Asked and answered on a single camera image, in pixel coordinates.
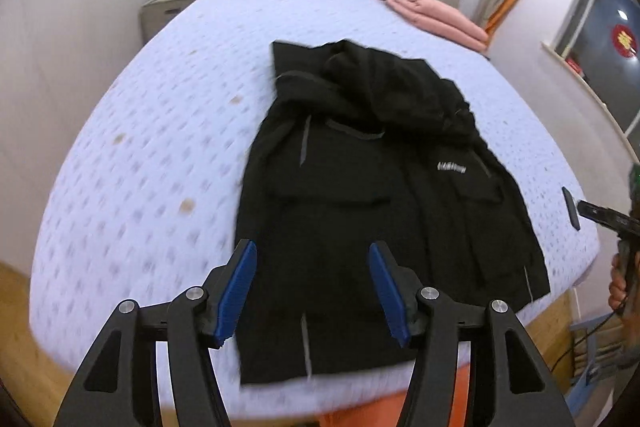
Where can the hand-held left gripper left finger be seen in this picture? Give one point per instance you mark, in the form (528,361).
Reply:
(235,292)

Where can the bed with lilac patterned sheet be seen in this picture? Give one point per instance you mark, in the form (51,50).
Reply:
(150,157)

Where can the person's right hand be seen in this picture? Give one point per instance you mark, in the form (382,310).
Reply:
(619,284)

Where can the folded pink blanket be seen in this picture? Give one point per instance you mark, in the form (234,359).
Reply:
(435,14)

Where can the blue storage box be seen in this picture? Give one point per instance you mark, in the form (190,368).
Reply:
(590,382)

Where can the small red box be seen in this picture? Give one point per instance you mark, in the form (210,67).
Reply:
(576,68)

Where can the person's orange pants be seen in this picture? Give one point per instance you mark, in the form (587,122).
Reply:
(360,409)

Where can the red round window sticker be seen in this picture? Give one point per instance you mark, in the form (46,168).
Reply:
(625,41)

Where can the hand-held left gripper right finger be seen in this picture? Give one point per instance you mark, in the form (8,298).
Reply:
(390,297)

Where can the window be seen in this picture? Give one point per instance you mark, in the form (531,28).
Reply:
(605,32)

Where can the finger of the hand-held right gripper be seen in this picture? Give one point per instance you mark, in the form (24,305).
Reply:
(607,217)
(571,209)

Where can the beige nightstand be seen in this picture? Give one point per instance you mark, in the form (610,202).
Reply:
(160,14)

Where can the black hooded coat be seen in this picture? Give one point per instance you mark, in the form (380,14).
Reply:
(350,167)

